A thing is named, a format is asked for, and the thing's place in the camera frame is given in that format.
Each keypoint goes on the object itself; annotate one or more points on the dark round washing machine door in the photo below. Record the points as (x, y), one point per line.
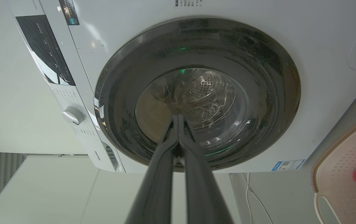
(258, 77)

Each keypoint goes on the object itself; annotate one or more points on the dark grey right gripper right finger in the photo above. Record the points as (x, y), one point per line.
(204, 193)

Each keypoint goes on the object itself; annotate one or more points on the white cabinet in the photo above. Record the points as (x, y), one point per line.
(56, 193)

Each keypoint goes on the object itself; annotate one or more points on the white front-load washing machine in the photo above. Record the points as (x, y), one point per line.
(258, 18)

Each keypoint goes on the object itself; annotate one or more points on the silver washing machine dial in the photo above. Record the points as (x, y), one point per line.
(73, 115)

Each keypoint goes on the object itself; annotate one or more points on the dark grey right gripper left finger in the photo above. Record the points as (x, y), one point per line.
(153, 193)

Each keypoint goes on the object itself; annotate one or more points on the beige perforated laundry basket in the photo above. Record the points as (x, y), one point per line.
(339, 183)

